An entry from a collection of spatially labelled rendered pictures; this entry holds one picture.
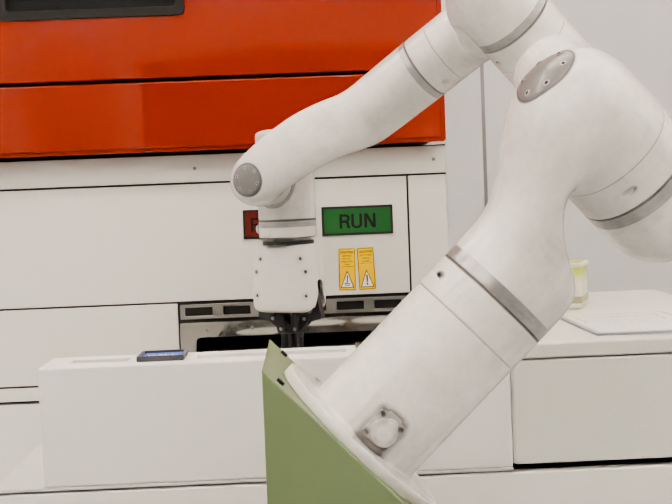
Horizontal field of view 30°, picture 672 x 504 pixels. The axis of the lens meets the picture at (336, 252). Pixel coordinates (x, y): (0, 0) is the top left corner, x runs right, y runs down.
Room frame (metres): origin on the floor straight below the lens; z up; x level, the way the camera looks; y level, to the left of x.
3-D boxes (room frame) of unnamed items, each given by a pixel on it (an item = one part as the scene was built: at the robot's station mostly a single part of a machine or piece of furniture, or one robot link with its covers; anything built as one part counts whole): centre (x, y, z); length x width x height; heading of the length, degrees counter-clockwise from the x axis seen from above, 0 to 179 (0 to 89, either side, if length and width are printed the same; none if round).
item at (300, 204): (1.82, 0.07, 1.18); 0.09 x 0.08 x 0.13; 154
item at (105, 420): (1.50, 0.08, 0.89); 0.55 x 0.09 x 0.14; 92
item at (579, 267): (1.86, -0.33, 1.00); 0.07 x 0.07 x 0.07; 71
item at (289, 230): (1.83, 0.07, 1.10); 0.09 x 0.08 x 0.03; 61
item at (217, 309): (2.08, 0.04, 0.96); 0.44 x 0.01 x 0.02; 92
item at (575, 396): (1.78, -0.37, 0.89); 0.62 x 0.35 x 0.14; 2
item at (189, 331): (2.07, 0.04, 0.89); 0.44 x 0.02 x 0.10; 92
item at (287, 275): (1.83, 0.07, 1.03); 0.10 x 0.07 x 0.11; 61
